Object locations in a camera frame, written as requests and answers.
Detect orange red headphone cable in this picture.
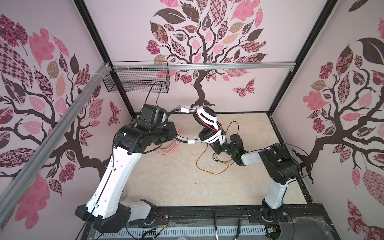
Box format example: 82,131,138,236
195,113,238,176

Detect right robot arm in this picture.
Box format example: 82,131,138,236
210,135,301,222

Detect aluminium rail left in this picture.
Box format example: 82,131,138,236
1,63,111,224

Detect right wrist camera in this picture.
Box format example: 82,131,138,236
218,129,227,146

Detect aluminium rail back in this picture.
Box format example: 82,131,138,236
113,62,296,71

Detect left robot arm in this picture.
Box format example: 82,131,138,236
75,105,177,234

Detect aluminium rail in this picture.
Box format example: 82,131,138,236
113,62,296,71
1,63,111,224

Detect white black headphones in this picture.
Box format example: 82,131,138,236
166,106,223,146

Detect white cable duct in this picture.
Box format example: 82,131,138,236
89,226,266,240

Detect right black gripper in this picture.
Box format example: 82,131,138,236
208,138,237,157

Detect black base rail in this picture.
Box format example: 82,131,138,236
79,204,340,240

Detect pink headphones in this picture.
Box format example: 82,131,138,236
155,140,179,156

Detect black wire basket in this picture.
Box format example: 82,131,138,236
104,60,171,93

